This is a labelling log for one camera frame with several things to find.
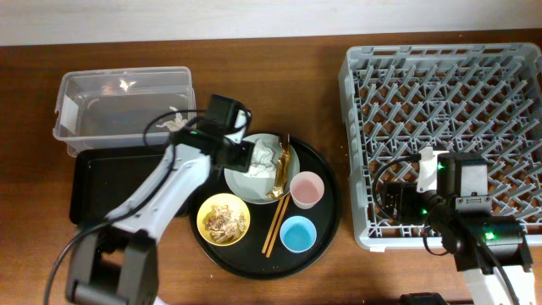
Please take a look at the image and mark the black object bottom edge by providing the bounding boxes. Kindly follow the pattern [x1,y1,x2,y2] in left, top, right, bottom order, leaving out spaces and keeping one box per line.
[399,292,449,305]

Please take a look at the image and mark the wooden chopstick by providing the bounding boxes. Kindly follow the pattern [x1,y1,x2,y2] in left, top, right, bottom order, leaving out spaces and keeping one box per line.
[265,194,291,258]
[262,197,285,253]

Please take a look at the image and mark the yellow bowl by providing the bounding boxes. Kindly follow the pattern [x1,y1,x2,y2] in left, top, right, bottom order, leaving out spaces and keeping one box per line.
[196,193,251,247]

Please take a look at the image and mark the grey dishwasher rack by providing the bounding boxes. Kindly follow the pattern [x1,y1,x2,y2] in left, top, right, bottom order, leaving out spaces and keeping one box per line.
[338,42,541,252]

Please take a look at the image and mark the black rectangular tray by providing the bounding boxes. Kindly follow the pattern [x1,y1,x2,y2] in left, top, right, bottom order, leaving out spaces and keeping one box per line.
[69,147,163,225]

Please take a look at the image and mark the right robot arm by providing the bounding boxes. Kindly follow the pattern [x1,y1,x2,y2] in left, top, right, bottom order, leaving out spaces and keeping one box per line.
[381,182,536,304]

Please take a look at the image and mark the round black serving tray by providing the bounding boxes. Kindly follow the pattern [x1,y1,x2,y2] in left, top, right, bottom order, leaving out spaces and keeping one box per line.
[188,137,342,280]

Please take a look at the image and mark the grey round plate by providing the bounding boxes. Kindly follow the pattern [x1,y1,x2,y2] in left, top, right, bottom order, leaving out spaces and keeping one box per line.
[224,133,300,204]

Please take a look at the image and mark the white tissue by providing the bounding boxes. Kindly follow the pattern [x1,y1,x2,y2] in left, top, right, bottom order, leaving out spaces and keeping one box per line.
[246,137,279,179]

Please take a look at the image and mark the right wooden chopstick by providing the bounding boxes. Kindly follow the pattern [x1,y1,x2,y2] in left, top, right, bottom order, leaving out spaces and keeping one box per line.
[265,194,291,258]

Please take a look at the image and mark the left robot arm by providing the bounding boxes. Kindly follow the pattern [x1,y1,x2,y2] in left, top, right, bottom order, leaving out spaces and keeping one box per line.
[65,127,252,304]

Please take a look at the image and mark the pink cup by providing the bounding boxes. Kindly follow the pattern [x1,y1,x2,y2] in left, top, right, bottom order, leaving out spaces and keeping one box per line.
[290,171,325,209]

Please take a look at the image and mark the gold foil wrapper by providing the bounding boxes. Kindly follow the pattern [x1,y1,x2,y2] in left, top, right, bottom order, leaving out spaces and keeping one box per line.
[267,134,291,200]

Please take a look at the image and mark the food scraps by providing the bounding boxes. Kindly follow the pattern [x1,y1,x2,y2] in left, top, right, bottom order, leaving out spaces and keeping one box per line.
[203,205,248,245]

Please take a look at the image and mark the blue cup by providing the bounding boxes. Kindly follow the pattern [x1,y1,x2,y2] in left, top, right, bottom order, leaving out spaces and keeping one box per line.
[279,216,318,253]

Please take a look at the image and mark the left wooden chopstick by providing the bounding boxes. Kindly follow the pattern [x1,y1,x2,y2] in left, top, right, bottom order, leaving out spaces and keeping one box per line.
[262,197,285,253]

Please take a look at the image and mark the clear plastic waste bin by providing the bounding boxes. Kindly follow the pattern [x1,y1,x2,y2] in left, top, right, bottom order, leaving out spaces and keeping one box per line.
[53,66,196,157]

